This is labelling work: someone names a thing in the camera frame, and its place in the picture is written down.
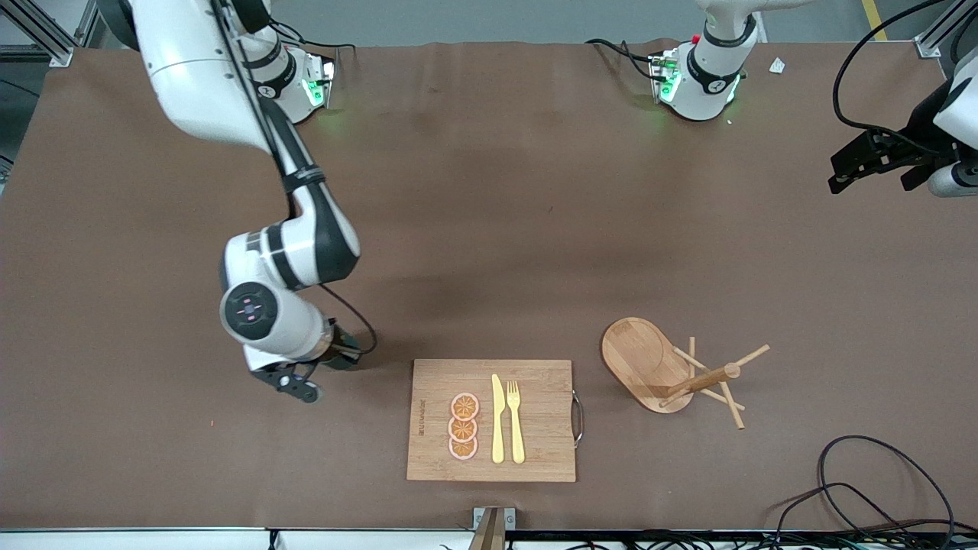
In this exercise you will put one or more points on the aluminium frame profile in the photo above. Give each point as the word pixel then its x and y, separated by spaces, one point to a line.
pixel 934 40
pixel 57 55

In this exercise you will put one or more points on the small white paper scrap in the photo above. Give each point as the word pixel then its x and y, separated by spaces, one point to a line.
pixel 777 66

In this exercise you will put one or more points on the metal table edge bracket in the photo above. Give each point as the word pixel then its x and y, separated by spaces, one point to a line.
pixel 493 527

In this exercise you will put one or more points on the bamboo cutting board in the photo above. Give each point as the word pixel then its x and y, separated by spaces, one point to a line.
pixel 542 458

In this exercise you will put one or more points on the yellow plastic fork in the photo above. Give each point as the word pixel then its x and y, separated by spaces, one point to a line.
pixel 516 435

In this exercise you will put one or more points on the wooden mug tree stand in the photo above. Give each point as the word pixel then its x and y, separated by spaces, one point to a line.
pixel 634 359

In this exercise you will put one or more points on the yellow plastic knife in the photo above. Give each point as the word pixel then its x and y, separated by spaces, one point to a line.
pixel 498 428

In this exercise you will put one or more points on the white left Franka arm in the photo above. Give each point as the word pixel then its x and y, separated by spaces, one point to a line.
pixel 707 76

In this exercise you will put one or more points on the orange slice toy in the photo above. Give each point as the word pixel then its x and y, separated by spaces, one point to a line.
pixel 464 406

